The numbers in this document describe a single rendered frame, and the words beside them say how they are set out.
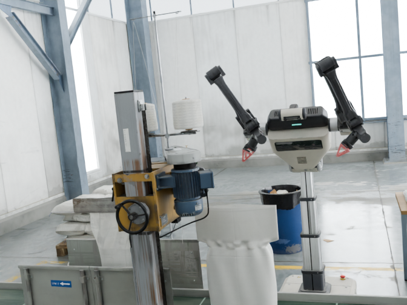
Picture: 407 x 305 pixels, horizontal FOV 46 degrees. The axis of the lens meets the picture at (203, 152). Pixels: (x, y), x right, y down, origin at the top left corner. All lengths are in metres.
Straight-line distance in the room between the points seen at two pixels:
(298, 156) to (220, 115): 8.00
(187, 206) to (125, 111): 0.58
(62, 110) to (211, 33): 4.16
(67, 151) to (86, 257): 5.16
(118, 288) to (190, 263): 0.59
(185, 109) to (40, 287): 1.53
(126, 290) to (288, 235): 2.43
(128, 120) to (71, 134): 6.20
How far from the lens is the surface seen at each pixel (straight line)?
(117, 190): 2.56
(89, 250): 3.68
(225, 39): 11.06
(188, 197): 2.46
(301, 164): 3.21
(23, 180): 7.96
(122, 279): 2.98
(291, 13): 10.83
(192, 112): 2.54
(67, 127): 8.66
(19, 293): 3.92
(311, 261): 3.42
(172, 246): 3.36
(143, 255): 2.58
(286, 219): 4.97
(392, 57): 10.21
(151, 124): 2.65
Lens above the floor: 1.69
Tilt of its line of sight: 7 degrees down
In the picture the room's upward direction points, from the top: 6 degrees counter-clockwise
